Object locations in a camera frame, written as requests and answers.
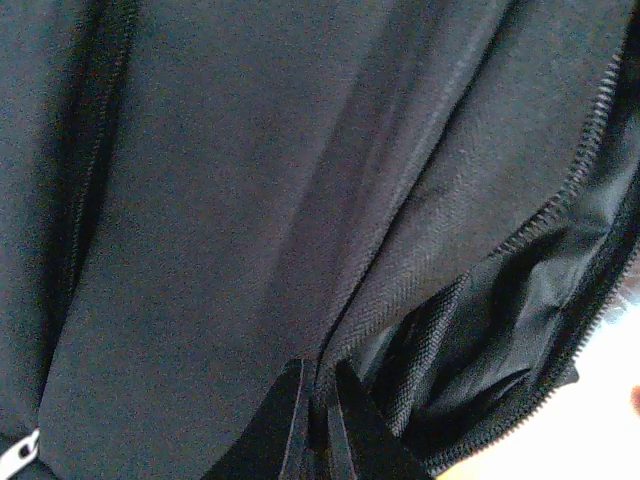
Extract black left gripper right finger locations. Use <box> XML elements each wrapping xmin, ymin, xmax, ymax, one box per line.
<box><xmin>327</xmin><ymin>361</ymin><xmax>431</xmax><ymax>480</ymax></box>

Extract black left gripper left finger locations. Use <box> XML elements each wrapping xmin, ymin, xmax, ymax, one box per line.
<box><xmin>204</xmin><ymin>359</ymin><xmax>305</xmax><ymax>480</ymax></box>

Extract black student backpack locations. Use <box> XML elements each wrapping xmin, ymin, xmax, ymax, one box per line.
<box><xmin>1</xmin><ymin>1</ymin><xmax>639</xmax><ymax>479</ymax></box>

